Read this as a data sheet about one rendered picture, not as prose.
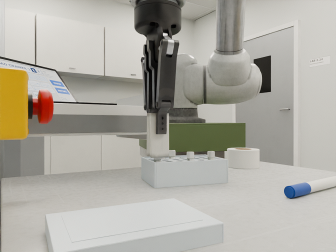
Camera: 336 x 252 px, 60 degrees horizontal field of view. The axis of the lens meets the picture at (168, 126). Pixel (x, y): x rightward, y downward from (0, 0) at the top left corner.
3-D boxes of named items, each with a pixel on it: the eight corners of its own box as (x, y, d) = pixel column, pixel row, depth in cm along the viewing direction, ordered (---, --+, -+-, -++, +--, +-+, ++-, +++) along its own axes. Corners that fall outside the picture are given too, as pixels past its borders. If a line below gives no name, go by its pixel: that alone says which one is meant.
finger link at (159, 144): (167, 112, 46) (169, 112, 46) (167, 156, 46) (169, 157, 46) (149, 112, 45) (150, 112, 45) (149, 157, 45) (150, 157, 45)
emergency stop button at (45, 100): (50, 124, 36) (50, 91, 36) (55, 123, 32) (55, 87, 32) (23, 123, 34) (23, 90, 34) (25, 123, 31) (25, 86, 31)
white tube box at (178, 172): (205, 174, 55) (205, 154, 55) (228, 183, 47) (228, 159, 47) (141, 178, 51) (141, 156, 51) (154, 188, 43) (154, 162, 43)
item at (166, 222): (174, 212, 31) (174, 197, 31) (224, 242, 23) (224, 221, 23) (45, 232, 25) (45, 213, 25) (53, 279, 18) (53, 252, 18)
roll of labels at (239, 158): (247, 170, 60) (247, 150, 60) (220, 166, 65) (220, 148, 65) (265, 167, 65) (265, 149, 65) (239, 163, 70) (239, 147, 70)
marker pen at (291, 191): (333, 184, 46) (333, 174, 46) (344, 186, 45) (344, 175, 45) (283, 197, 38) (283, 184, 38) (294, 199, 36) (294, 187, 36)
